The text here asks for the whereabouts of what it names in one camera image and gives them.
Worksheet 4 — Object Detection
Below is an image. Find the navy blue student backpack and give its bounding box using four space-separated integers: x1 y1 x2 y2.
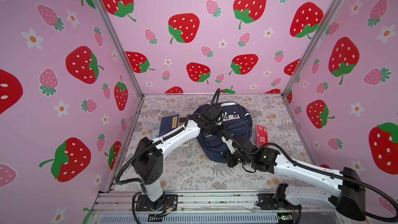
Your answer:
197 102 253 163

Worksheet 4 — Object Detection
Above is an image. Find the dark blue Chinese book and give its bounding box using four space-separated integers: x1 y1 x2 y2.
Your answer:
159 115 179 136

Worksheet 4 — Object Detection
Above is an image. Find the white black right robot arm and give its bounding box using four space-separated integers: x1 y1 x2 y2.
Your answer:
222 136 366 221

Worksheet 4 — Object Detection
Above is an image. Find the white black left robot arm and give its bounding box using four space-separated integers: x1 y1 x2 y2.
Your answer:
132 104 226 203

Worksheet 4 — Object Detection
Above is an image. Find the red stationery package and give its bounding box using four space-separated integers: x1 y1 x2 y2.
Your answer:
256 125 268 147

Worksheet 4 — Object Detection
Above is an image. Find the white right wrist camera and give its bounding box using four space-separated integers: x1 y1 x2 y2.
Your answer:
222 137 236 154

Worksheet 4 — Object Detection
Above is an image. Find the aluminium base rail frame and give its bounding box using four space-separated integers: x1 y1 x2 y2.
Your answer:
85 190 350 224

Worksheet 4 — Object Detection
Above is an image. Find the aluminium corner post left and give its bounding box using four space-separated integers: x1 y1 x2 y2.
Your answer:
92 0 144 99

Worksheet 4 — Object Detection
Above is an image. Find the aluminium corner post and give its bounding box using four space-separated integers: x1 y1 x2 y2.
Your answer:
282 0 344 100
92 0 144 99

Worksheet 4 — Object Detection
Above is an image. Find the aluminium corner post right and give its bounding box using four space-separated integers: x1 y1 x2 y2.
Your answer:
282 0 344 100

